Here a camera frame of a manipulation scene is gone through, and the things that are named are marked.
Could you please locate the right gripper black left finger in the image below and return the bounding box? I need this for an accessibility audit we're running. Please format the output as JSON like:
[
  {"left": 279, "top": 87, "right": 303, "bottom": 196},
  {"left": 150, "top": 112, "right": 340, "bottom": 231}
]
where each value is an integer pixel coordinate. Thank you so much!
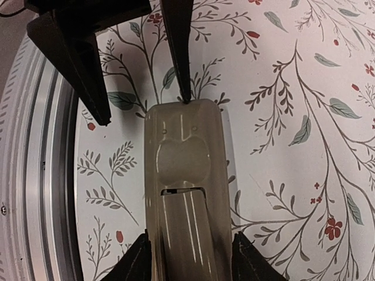
[{"left": 102, "top": 230, "right": 152, "bottom": 281}]

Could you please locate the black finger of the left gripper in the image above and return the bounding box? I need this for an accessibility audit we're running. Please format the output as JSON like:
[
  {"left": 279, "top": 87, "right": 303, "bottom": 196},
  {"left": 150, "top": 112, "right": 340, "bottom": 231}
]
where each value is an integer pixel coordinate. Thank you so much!
[
  {"left": 26, "top": 0, "right": 151, "bottom": 126},
  {"left": 160, "top": 0, "right": 193, "bottom": 104}
]

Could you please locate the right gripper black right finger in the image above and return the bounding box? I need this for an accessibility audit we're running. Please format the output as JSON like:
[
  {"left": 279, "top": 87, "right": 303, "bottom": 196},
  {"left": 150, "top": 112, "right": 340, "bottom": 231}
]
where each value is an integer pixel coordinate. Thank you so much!
[{"left": 231, "top": 232, "right": 286, "bottom": 281}]

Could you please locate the grey remote control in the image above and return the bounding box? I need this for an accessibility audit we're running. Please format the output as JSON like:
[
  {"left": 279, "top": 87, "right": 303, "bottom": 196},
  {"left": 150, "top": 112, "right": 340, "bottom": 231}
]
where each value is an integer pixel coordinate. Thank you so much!
[{"left": 144, "top": 99, "right": 232, "bottom": 280}]

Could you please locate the grey battery compartment cover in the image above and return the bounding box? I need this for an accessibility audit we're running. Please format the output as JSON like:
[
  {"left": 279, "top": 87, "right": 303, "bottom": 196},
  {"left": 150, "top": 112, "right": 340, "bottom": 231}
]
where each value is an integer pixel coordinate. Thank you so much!
[{"left": 161, "top": 189, "right": 219, "bottom": 280}]

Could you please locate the floral patterned table mat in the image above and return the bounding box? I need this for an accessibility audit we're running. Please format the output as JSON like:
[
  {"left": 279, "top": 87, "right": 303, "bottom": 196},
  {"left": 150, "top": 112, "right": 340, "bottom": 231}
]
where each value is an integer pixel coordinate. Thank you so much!
[{"left": 75, "top": 1, "right": 374, "bottom": 280}]

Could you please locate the aluminium front rail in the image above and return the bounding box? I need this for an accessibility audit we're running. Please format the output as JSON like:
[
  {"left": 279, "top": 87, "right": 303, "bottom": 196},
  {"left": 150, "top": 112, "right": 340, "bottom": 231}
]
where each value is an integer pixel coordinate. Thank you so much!
[{"left": 1, "top": 37, "right": 83, "bottom": 280}]

